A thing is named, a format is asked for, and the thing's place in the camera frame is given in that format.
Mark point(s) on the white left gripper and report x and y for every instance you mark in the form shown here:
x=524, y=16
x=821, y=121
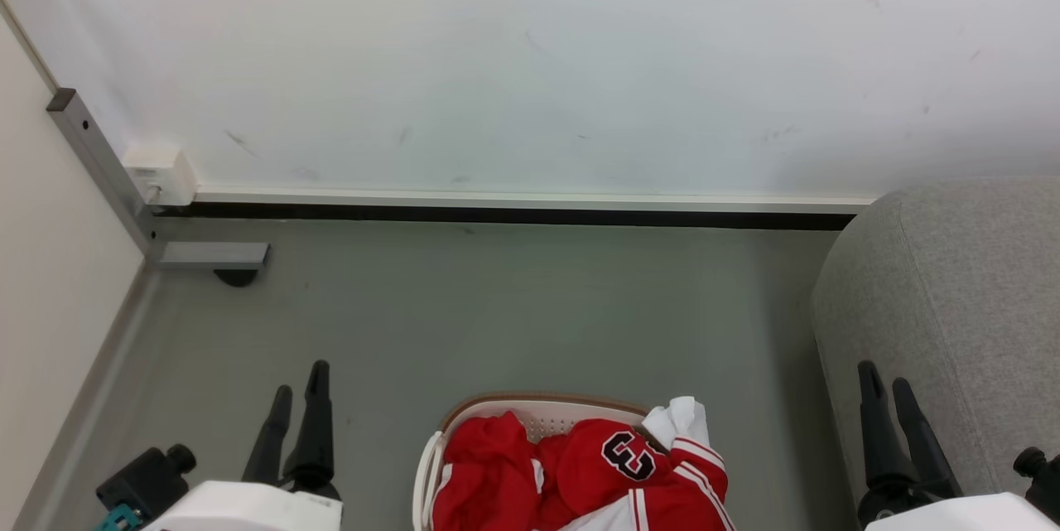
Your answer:
x=248, y=510

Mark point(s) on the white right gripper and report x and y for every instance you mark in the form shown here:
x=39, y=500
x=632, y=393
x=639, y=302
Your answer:
x=952, y=514

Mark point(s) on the red and white jersey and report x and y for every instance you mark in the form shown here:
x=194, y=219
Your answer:
x=596, y=473

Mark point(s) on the grey fabric sofa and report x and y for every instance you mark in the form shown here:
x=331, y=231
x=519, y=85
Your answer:
x=952, y=307

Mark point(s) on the white perforated laundry basket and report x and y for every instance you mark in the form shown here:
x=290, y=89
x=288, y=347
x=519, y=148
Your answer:
x=542, y=415

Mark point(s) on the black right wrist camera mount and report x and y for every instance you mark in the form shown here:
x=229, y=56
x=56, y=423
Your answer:
x=1039, y=473

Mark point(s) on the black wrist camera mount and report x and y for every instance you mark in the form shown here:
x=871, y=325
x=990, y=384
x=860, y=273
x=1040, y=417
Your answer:
x=147, y=481
x=1039, y=473

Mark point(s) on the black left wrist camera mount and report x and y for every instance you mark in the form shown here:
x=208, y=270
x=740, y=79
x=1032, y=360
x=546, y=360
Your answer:
x=147, y=481

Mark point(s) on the black round frame foot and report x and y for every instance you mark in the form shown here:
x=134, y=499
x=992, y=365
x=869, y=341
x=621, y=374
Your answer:
x=237, y=277

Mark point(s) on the grey side wall skirting strip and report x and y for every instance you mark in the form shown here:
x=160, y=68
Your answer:
x=87, y=407

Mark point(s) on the white wall socket box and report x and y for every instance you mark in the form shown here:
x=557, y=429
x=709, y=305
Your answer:
x=161, y=175

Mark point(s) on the grey metal frame post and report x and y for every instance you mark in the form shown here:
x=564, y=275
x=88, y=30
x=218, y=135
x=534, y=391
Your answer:
x=108, y=175

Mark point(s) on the white wall skirting rail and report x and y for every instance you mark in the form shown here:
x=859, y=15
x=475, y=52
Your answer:
x=530, y=200

